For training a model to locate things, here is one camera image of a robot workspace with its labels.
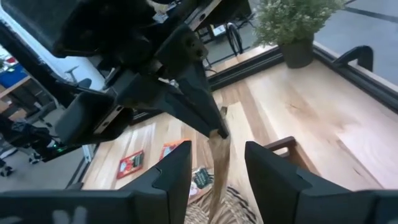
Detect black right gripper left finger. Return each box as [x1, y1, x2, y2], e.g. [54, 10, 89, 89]
[121, 140, 193, 224]

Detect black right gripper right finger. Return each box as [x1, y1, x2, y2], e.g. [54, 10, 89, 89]
[244, 141, 371, 224]

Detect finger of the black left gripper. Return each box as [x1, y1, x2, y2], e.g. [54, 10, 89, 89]
[118, 74, 216, 138]
[177, 60, 230, 139]

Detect orange peach tea bag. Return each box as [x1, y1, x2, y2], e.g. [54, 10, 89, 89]
[159, 139, 188, 161]

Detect red strawberry tea bag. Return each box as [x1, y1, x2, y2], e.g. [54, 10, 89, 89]
[116, 149, 145, 180]

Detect brown wooden compartment box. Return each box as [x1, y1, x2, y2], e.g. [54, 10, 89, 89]
[264, 136, 312, 175]

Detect round woven straw placemat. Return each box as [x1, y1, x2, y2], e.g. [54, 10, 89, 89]
[185, 185, 261, 224]

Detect small potted green plant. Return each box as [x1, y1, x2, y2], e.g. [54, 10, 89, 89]
[253, 0, 345, 69]

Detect black metal bracket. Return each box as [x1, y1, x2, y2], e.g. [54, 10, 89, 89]
[331, 45, 374, 72]

